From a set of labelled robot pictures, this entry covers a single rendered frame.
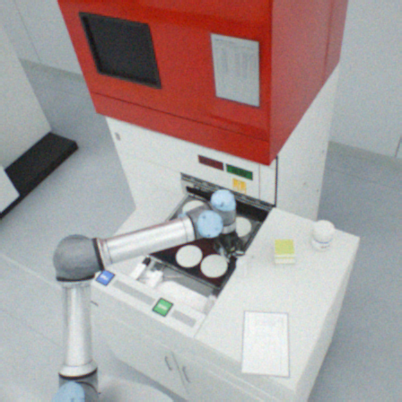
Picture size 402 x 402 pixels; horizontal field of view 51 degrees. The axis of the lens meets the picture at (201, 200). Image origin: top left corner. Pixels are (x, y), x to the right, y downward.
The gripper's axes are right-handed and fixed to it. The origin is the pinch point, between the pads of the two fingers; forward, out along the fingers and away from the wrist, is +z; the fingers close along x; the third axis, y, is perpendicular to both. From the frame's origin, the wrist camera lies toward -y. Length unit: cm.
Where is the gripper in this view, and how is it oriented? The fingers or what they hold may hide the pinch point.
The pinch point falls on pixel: (226, 254)
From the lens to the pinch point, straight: 164.8
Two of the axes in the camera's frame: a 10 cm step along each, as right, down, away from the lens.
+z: 1.1, 6.7, 7.4
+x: 8.7, -4.2, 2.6
